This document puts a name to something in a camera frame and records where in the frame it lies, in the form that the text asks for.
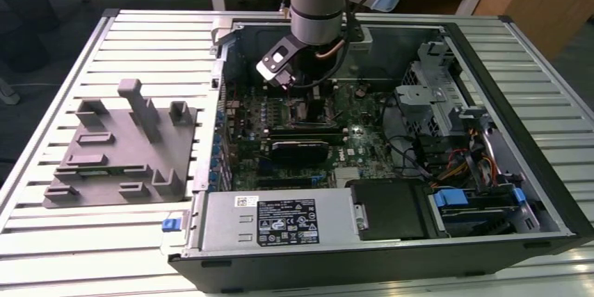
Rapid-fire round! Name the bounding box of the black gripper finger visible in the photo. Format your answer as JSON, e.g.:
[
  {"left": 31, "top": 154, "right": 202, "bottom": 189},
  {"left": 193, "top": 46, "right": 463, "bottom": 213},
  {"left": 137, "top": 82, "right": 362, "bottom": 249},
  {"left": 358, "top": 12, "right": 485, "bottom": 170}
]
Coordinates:
[{"left": 302, "top": 100, "right": 326, "bottom": 125}]

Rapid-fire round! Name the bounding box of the CPU socket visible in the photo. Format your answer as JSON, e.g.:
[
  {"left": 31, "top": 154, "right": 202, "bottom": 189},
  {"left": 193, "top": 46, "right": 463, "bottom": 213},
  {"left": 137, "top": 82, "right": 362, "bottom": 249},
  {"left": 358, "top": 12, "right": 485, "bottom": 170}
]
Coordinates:
[{"left": 286, "top": 98, "right": 334, "bottom": 128}]

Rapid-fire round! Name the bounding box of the black RAM stick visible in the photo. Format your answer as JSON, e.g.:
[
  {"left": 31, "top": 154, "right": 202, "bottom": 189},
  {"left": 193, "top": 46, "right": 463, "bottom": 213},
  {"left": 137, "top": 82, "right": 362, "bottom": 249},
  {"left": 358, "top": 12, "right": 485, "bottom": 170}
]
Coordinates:
[{"left": 269, "top": 126, "right": 342, "bottom": 135}]

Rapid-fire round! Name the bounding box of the RAM slot with white clips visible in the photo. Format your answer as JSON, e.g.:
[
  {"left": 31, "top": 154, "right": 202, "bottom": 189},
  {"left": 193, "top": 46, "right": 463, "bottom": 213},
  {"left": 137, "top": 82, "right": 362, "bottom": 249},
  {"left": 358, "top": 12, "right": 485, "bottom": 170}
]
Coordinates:
[{"left": 261, "top": 87, "right": 338, "bottom": 98}]

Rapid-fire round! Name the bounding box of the black graphics card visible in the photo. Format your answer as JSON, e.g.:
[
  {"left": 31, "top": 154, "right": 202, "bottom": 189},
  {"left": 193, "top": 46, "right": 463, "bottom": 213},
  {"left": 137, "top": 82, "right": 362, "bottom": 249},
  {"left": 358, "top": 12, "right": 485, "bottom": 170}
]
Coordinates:
[{"left": 269, "top": 139, "right": 329, "bottom": 166}]

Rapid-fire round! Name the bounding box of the green motherboard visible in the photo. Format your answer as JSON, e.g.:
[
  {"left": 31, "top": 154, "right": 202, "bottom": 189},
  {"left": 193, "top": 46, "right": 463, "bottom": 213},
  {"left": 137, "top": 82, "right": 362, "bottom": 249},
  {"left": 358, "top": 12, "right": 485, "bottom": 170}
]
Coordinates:
[{"left": 221, "top": 81, "right": 409, "bottom": 190}]

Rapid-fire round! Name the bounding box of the silver chipset heatsink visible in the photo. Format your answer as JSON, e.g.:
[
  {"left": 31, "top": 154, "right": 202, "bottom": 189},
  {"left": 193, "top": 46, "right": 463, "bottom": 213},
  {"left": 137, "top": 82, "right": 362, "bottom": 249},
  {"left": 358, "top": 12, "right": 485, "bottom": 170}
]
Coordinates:
[{"left": 333, "top": 167, "right": 361, "bottom": 183}]

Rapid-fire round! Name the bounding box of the metal drive cage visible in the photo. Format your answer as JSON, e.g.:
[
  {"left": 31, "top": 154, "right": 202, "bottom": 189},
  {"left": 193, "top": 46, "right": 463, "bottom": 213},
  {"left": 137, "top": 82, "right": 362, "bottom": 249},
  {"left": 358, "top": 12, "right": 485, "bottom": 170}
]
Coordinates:
[{"left": 393, "top": 41, "right": 473, "bottom": 138}]

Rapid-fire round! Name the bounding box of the black plastic shroud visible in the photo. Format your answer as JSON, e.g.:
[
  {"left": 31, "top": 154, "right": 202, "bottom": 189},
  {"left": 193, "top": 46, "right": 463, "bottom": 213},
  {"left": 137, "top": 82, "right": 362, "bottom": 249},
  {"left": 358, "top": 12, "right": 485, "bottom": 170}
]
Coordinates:
[{"left": 345, "top": 178, "right": 440, "bottom": 242}]

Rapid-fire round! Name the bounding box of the grey power supply unit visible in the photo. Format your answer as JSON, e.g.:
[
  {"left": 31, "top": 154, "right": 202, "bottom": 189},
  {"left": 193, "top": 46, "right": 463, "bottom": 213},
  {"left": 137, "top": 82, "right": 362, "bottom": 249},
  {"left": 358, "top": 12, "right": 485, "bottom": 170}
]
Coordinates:
[{"left": 198, "top": 187, "right": 360, "bottom": 252}]

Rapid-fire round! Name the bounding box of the hard disk in blue carrier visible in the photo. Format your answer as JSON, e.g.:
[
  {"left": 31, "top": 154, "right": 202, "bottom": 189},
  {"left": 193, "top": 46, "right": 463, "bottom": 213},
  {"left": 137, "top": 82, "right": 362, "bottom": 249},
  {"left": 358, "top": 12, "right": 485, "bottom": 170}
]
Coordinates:
[{"left": 431, "top": 188, "right": 523, "bottom": 239}]

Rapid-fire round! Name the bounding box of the grey parts rack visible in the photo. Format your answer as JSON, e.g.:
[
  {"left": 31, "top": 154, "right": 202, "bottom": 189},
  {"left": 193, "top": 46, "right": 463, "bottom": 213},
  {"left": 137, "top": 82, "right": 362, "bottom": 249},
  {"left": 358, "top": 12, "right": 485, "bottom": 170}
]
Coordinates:
[{"left": 41, "top": 79, "right": 205, "bottom": 209}]

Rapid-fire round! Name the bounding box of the black open PC case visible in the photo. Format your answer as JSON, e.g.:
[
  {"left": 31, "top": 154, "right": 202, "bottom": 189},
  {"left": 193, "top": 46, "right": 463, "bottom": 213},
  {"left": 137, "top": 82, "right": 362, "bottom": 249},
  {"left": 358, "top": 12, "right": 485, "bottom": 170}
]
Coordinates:
[{"left": 160, "top": 17, "right": 594, "bottom": 294}]

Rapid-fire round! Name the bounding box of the green RAM stick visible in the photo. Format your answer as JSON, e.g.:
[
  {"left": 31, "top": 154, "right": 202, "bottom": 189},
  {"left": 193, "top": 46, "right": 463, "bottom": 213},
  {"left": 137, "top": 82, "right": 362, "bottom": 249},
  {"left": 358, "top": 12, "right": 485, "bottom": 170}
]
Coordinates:
[{"left": 73, "top": 166, "right": 130, "bottom": 176}]

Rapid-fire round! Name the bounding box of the grey metal stand foot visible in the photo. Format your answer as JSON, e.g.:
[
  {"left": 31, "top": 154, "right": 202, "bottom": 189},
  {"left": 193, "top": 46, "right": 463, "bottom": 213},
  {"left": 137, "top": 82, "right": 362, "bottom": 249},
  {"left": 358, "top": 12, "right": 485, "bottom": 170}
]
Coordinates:
[{"left": 0, "top": 77, "right": 22, "bottom": 105}]

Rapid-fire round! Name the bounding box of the black cable with brass end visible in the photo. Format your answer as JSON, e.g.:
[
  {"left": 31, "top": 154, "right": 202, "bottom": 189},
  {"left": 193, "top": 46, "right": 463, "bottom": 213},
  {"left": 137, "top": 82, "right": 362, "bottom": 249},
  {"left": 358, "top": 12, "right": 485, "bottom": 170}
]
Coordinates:
[{"left": 312, "top": 11, "right": 366, "bottom": 61}]

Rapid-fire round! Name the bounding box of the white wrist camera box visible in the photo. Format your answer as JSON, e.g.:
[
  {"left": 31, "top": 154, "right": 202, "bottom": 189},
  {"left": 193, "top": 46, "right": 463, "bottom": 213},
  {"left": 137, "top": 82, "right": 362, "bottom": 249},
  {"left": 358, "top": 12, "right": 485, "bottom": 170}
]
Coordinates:
[{"left": 256, "top": 35, "right": 300, "bottom": 88}]

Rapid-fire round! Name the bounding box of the black camera cable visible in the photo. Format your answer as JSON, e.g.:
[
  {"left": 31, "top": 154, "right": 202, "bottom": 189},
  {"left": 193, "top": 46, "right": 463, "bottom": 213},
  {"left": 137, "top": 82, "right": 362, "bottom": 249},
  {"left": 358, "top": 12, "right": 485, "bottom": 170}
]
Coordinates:
[{"left": 293, "top": 0, "right": 354, "bottom": 88}]

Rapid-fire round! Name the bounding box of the grey plastic bracket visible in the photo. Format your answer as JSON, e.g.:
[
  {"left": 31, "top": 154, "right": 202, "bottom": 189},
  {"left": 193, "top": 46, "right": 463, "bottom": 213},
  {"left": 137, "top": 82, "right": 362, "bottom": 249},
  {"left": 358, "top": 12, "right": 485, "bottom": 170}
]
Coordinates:
[{"left": 452, "top": 106, "right": 488, "bottom": 127}]

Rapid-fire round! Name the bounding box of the orange yellow wire bundle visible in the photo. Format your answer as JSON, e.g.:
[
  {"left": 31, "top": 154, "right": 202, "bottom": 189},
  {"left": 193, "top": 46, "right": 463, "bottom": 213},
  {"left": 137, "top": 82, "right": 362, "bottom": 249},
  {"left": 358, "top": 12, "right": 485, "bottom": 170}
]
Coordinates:
[{"left": 428, "top": 149, "right": 469, "bottom": 186}]

